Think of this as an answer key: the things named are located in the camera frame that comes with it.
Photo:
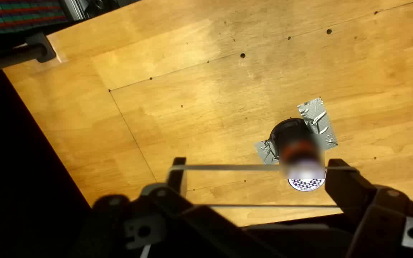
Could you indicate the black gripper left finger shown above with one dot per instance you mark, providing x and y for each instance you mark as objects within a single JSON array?
[{"x": 176, "y": 176}]

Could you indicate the striped red teal fabric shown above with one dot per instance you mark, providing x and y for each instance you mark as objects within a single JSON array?
[{"x": 23, "y": 15}]

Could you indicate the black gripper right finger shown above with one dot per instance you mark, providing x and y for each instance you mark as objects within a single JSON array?
[{"x": 348, "y": 190}]

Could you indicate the grey metal clamp bar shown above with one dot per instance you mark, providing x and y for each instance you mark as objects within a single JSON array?
[{"x": 36, "y": 48}]

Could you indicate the dark jar with purple lid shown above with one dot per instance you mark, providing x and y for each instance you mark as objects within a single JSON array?
[{"x": 297, "y": 150}]

